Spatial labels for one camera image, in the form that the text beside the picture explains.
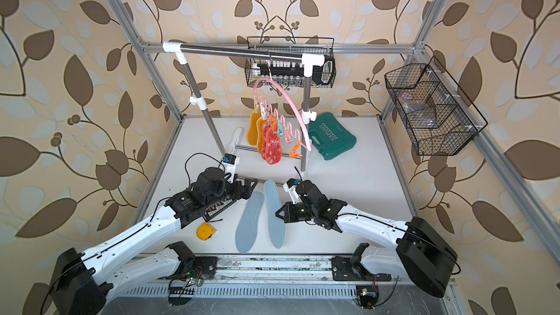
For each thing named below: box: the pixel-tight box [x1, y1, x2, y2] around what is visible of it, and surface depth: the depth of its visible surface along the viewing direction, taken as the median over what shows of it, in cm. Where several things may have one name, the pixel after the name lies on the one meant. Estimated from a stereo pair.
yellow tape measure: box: [196, 222, 217, 242], surface depth 82 cm
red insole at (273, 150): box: [265, 121, 283, 165], surface depth 82 cm
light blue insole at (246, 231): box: [234, 191, 264, 254], surface depth 85 cm
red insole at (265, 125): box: [261, 121, 272, 161], surface depth 80 cm
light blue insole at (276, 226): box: [263, 179, 286, 249], surface depth 82 cm
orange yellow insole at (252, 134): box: [246, 110, 262, 146], surface depth 89 cm
